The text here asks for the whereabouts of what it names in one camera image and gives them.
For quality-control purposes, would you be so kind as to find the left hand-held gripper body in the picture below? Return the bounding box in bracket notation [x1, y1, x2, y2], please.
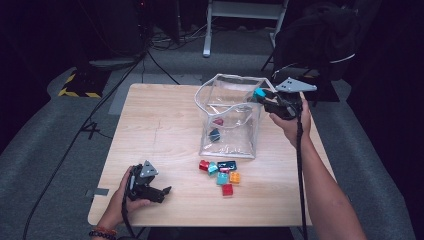
[127, 160, 165, 205]

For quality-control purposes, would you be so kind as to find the black bead bracelet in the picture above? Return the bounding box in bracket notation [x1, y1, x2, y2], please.
[87, 230, 118, 240]

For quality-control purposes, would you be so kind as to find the hand-held gripper cable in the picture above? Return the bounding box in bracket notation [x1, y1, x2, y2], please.
[120, 179, 138, 240]
[294, 108, 310, 240]

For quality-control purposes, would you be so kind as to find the dark blue toy block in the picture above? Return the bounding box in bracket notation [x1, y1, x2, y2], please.
[208, 128, 222, 143]
[217, 160, 238, 171]

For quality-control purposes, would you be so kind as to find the red bead bracelet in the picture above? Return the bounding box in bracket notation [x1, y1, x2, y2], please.
[94, 226, 118, 236]

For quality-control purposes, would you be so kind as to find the long black floor cable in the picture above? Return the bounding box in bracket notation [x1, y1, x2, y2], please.
[21, 49, 149, 240]

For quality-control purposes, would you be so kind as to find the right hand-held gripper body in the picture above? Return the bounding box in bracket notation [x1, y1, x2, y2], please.
[264, 77, 318, 121]

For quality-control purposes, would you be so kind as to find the left hand-held gripper cable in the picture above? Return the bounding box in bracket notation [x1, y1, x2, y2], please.
[120, 179, 138, 240]

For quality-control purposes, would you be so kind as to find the person's left hand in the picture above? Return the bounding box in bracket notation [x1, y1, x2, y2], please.
[96, 166, 152, 232]

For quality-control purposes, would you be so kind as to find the right hand-held gripper cable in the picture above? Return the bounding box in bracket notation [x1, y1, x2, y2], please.
[294, 108, 310, 240]

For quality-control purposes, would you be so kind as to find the dark cloth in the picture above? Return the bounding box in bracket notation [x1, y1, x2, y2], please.
[273, 2, 363, 82]

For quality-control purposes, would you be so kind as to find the dark equipment with red light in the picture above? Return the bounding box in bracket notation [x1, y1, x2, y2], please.
[76, 0, 150, 61]

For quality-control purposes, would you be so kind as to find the black yellow striped stand base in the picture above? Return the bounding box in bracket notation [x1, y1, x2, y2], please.
[57, 67, 112, 100]

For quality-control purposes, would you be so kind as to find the black chair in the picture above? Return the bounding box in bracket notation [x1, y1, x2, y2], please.
[260, 31, 321, 80]

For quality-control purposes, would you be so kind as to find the white desk frame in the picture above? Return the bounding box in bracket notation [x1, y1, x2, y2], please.
[202, 0, 290, 59]

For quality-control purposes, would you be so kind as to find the grey flat stand foot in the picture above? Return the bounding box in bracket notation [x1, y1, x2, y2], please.
[88, 57, 138, 70]

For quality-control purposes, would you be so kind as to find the transparent plastic bag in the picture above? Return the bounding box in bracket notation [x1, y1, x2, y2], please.
[194, 73, 278, 160]

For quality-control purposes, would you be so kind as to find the person's right hand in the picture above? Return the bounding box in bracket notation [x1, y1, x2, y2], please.
[268, 92, 313, 150]

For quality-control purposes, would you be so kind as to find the bundle of floor cables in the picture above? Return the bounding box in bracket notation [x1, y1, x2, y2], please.
[149, 23, 209, 52]

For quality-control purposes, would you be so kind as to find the grey tape strip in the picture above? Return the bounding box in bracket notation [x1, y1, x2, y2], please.
[85, 187, 111, 198]

